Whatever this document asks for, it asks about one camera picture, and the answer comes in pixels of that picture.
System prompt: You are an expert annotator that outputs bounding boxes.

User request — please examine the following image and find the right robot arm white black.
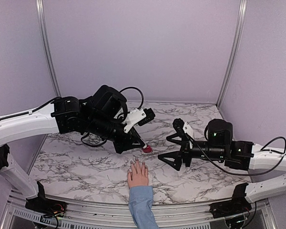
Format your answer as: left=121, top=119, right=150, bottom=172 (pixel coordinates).
left=158, top=118, right=286, bottom=214

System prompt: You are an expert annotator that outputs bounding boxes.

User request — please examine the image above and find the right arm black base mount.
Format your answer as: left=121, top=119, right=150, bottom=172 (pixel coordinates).
left=209, top=183, right=252, bottom=219

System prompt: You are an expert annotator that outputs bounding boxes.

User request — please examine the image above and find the right aluminium corner post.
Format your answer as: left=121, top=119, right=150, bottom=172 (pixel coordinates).
left=216, top=0, right=248, bottom=110

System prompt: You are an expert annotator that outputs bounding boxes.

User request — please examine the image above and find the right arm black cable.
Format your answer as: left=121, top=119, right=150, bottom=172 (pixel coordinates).
left=183, top=132, right=286, bottom=177

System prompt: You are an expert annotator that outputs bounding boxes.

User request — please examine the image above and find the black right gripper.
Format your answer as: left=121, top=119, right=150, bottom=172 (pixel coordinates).
left=158, top=132, right=226, bottom=171

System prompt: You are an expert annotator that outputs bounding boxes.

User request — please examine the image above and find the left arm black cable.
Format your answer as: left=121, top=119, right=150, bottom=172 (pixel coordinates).
left=80, top=86, right=145, bottom=147

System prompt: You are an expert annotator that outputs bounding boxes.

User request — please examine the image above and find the aluminium corner post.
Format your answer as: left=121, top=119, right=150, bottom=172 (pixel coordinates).
left=36, top=0, right=61, bottom=96
left=216, top=0, right=248, bottom=110

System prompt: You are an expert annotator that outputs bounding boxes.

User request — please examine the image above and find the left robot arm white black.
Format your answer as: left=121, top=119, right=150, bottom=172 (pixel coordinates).
left=0, top=85, right=147, bottom=212

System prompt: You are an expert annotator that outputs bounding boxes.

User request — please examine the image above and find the red nail polish bottle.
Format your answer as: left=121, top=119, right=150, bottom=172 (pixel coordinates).
left=142, top=145, right=153, bottom=153

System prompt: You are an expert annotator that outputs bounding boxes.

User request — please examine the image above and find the blue shirt sleeve forearm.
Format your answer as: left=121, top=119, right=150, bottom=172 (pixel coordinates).
left=128, top=186, right=159, bottom=229

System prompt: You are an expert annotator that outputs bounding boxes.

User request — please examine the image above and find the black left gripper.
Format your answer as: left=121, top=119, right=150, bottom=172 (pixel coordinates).
left=87, top=114, right=145, bottom=154

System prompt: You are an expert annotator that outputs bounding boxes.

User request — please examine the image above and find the left aluminium corner post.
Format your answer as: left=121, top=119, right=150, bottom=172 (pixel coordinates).
left=36, top=0, right=61, bottom=96

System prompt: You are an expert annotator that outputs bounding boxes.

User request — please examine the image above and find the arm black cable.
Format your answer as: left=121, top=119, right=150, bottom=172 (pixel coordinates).
left=183, top=132, right=286, bottom=177
left=80, top=86, right=145, bottom=147

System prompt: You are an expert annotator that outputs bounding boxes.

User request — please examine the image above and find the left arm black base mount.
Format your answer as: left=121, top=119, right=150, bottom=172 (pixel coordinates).
left=25, top=181, right=67, bottom=217

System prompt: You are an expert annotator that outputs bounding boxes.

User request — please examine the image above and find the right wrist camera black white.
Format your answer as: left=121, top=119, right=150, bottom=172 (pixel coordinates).
left=173, top=118, right=194, bottom=139

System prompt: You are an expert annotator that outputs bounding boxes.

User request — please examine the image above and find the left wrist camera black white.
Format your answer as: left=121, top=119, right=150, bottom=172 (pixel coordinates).
left=123, top=108, right=155, bottom=133

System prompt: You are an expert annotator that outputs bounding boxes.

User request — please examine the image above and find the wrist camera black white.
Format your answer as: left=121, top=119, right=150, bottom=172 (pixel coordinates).
left=123, top=108, right=155, bottom=133
left=173, top=118, right=194, bottom=139

